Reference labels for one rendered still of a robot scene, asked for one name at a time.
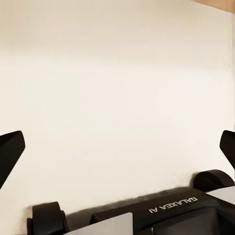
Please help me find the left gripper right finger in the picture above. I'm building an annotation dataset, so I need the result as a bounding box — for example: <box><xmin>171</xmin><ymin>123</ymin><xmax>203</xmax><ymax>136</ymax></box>
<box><xmin>219</xmin><ymin>130</ymin><xmax>235</xmax><ymax>169</ymax></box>

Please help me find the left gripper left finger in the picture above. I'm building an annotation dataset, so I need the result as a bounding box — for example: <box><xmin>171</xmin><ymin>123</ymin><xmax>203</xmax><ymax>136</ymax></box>
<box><xmin>0</xmin><ymin>130</ymin><xmax>25</xmax><ymax>188</ymax></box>

